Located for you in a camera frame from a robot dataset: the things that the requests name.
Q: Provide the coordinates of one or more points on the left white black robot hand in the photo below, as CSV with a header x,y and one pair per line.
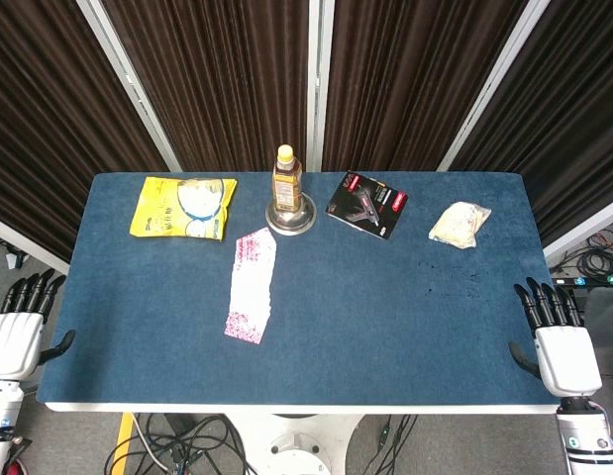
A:
x,y
14,341

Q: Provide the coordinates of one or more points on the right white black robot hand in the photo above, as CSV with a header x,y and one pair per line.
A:
x,y
566,356

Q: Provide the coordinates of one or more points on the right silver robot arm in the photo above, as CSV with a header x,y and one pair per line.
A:
x,y
585,440

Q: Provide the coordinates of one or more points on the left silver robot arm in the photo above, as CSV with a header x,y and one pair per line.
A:
x,y
4,420

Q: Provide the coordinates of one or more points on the black power strip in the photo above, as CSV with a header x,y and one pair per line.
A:
x,y
585,282

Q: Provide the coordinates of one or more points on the clear wrapped bread package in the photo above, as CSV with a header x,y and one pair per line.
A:
x,y
459,225

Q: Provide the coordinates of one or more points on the blue table mat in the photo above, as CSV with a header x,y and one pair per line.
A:
x,y
360,321

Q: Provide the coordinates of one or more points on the yellow snack bag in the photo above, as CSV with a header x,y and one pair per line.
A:
x,y
179,208

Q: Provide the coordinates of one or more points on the dark brown curtain panel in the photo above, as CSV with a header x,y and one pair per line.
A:
x,y
410,84
568,123
217,84
53,123

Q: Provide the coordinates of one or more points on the black glue gun package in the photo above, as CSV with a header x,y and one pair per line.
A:
x,y
368,203

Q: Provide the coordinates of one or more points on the stainless steel bowl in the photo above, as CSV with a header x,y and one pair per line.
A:
x,y
291,220

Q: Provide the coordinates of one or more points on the amber drink bottle yellow cap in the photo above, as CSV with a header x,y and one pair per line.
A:
x,y
286,183

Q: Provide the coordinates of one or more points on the white frame post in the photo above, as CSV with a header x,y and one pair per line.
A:
x,y
24,245
130,84
583,227
319,84
494,84

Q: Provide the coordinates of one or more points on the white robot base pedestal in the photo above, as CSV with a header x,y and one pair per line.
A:
x,y
296,445

